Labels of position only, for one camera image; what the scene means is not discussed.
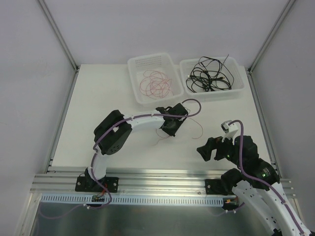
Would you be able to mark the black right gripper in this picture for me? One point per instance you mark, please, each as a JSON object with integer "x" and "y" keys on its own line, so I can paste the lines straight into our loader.
{"x": 219, "y": 150}

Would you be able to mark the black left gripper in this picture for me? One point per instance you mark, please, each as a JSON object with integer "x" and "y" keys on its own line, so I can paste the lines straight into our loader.
{"x": 173, "y": 122}

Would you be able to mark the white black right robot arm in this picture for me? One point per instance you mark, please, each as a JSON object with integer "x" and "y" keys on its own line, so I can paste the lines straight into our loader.
{"x": 255, "y": 182}

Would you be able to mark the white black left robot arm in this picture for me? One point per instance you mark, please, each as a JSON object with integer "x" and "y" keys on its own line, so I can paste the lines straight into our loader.
{"x": 111, "y": 134}

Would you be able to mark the white left plastic basket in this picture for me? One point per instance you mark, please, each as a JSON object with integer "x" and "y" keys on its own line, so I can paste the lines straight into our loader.
{"x": 154, "y": 79}

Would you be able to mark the white plastic basket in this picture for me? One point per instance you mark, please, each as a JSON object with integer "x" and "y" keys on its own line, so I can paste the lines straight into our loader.
{"x": 154, "y": 79}
{"x": 212, "y": 78}

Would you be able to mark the white right plastic basket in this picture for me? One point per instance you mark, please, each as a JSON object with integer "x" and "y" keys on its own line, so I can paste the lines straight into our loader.
{"x": 212, "y": 78}

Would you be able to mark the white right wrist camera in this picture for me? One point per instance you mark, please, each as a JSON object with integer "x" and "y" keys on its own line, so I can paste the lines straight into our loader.
{"x": 229, "y": 129}

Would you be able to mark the aluminium mounting rail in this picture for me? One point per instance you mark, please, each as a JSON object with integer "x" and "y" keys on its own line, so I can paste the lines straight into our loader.
{"x": 131, "y": 181}

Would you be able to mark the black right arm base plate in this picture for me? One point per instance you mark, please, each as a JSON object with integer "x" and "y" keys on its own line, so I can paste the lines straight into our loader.
{"x": 217, "y": 187}

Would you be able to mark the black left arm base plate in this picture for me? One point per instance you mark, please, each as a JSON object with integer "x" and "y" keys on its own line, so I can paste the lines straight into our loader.
{"x": 85, "y": 184}

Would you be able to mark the white slotted cable duct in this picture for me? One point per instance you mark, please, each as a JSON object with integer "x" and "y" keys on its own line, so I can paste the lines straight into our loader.
{"x": 133, "y": 200}

